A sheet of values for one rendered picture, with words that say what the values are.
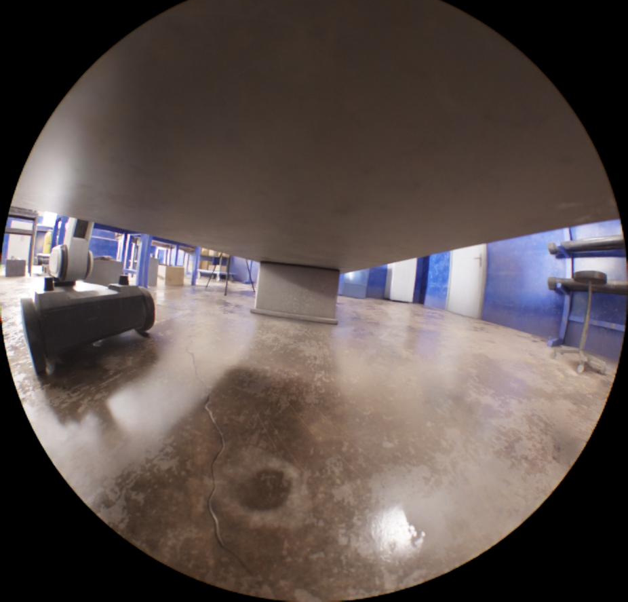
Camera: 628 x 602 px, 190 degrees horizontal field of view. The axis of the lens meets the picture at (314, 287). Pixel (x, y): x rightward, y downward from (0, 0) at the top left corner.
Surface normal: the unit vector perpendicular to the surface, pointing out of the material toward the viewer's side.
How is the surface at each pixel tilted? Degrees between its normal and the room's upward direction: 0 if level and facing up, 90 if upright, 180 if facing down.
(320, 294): 90
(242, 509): 0
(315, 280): 90
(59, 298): 45
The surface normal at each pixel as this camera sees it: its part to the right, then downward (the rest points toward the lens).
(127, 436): 0.12, -0.99
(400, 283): -0.04, 0.04
